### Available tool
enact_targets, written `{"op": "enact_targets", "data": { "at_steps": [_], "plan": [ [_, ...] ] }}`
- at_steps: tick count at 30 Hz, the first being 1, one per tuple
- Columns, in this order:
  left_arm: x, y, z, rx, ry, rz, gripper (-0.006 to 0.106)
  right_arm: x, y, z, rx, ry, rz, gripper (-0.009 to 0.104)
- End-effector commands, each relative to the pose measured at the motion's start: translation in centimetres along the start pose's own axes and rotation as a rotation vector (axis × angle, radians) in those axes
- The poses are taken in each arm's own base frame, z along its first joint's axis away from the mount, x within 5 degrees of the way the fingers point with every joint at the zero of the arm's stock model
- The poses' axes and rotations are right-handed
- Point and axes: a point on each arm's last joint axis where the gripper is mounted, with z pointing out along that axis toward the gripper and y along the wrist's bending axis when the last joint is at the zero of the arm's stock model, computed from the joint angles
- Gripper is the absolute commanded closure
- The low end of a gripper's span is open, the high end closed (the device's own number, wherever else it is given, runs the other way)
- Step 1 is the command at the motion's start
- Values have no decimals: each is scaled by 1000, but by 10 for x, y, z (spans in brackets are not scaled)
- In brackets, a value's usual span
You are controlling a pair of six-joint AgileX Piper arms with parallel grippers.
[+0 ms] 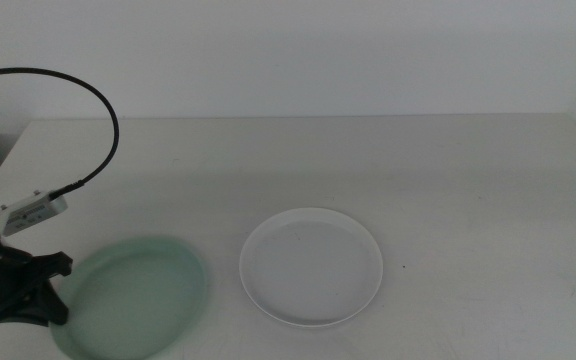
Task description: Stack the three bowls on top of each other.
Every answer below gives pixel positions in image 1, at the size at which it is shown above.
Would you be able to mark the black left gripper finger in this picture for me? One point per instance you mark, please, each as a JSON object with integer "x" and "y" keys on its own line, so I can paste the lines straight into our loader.
{"x": 58, "y": 302}
{"x": 52, "y": 315}

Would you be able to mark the pale green shallow bowl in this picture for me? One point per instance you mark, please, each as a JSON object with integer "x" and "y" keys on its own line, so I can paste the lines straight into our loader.
{"x": 138, "y": 300}

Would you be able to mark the white shallow bowl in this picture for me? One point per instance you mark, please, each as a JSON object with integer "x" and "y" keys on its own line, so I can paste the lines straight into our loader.
{"x": 313, "y": 270}

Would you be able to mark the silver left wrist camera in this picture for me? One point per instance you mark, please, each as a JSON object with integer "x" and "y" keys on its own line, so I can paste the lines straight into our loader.
{"x": 33, "y": 212}

